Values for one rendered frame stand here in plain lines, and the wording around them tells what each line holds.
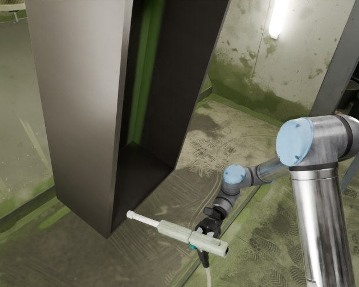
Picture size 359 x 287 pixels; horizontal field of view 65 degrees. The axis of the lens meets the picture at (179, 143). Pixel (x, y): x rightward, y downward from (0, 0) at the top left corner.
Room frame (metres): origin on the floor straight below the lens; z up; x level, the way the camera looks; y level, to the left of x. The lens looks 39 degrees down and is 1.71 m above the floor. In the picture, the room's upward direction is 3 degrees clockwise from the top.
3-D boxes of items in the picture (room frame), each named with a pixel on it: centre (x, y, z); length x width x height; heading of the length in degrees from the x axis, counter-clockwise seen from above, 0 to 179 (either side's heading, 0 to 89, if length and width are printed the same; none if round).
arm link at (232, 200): (0.89, -0.24, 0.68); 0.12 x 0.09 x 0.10; 153
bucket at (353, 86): (3.00, -1.87, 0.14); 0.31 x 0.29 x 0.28; 143
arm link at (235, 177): (0.89, -0.26, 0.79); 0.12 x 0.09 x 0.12; 106
